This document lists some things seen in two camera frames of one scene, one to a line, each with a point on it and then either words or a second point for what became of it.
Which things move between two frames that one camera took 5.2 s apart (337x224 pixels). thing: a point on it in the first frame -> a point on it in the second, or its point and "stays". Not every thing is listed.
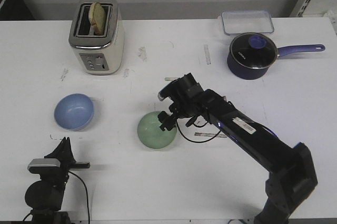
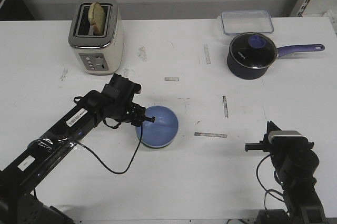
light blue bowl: [74, 111] -> [161, 132]
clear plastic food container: [237, 22] stays
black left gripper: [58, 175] -> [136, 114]
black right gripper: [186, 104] -> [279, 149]
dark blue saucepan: [249, 53] stays
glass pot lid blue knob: [253, 50] stays
